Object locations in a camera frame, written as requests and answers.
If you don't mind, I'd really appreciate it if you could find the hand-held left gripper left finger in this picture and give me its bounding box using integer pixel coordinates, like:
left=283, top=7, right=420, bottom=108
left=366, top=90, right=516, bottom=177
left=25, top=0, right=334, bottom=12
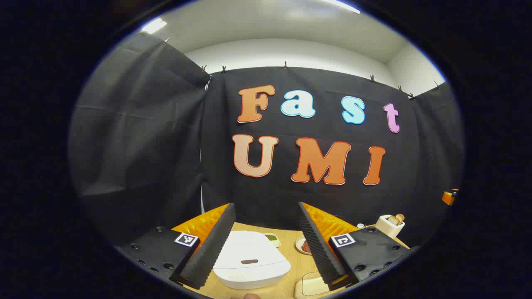
left=116, top=203, right=236, bottom=290

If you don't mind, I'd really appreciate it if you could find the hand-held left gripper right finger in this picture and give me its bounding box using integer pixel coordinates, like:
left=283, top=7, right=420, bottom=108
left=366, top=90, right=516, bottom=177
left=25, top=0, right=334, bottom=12
left=298, top=202, right=411, bottom=291

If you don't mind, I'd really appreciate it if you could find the white rice cooker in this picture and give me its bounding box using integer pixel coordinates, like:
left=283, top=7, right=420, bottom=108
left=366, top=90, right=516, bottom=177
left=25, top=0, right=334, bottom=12
left=213, top=230, right=291, bottom=290

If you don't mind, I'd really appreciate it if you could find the round white plate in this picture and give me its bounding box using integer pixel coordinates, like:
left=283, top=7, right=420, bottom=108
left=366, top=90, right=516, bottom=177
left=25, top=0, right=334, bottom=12
left=295, top=236, right=312, bottom=255

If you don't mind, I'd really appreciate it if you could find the beige square container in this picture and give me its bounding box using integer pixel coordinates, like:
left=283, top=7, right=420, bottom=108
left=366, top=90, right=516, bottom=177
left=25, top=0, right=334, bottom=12
left=294, top=272, right=332, bottom=299

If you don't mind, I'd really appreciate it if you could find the white toaster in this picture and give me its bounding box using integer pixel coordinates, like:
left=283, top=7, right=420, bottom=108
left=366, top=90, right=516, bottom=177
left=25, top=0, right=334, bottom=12
left=375, top=214, right=406, bottom=238

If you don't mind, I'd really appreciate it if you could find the ceiling light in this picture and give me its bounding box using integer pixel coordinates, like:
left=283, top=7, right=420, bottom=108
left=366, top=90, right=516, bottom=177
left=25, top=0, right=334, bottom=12
left=141, top=17, right=167, bottom=34

